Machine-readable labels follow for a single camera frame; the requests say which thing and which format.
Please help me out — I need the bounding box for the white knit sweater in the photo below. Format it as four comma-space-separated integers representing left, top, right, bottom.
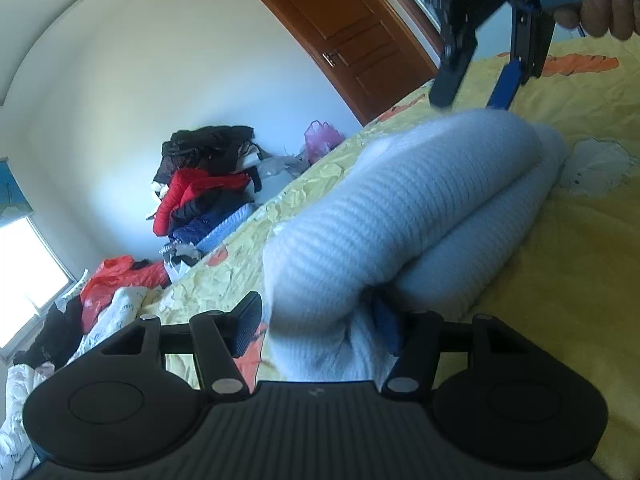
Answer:
262, 110, 568, 383

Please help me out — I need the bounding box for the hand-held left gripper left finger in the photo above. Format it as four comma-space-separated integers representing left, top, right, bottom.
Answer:
100, 291, 263, 403

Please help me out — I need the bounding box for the navy puffer jacket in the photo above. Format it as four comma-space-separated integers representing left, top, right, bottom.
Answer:
167, 200, 251, 243

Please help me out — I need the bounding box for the window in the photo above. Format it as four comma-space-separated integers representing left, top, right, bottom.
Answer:
0, 215, 76, 356

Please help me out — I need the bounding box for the floral roller blind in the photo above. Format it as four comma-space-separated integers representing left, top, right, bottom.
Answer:
0, 157, 36, 228

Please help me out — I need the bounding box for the clear plastic bag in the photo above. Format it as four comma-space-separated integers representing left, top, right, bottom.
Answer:
162, 242, 203, 283

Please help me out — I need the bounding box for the black garment by window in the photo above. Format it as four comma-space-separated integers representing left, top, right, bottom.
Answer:
12, 297, 83, 368

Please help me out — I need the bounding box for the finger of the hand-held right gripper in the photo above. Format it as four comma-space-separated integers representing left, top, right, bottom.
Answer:
430, 35, 479, 109
487, 2, 556, 110

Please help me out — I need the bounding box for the blue knit blanket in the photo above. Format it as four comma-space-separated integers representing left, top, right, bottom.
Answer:
195, 205, 256, 253

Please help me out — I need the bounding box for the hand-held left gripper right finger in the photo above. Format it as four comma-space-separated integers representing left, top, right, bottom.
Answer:
372, 300, 543, 402

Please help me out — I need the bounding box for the red plastic bag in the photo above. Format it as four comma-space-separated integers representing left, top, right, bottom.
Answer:
80, 256, 171, 333

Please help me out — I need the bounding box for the person's right hand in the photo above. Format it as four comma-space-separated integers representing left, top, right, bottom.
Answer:
555, 0, 640, 41

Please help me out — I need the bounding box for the grey bedding bundle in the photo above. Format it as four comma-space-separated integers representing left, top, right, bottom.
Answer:
252, 155, 311, 206

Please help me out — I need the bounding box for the black clothes pile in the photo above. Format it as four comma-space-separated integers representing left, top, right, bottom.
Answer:
152, 126, 256, 186

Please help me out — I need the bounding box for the pink plastic bag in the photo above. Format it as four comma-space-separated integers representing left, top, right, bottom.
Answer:
305, 120, 346, 163

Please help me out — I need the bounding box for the red puffer jacket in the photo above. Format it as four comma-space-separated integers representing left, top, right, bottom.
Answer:
152, 169, 251, 237

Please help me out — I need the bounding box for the brown wooden door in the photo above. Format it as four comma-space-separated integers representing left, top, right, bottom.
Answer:
237, 0, 441, 126

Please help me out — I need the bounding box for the yellow printed bed quilt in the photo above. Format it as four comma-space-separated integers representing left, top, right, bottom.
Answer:
145, 40, 640, 480

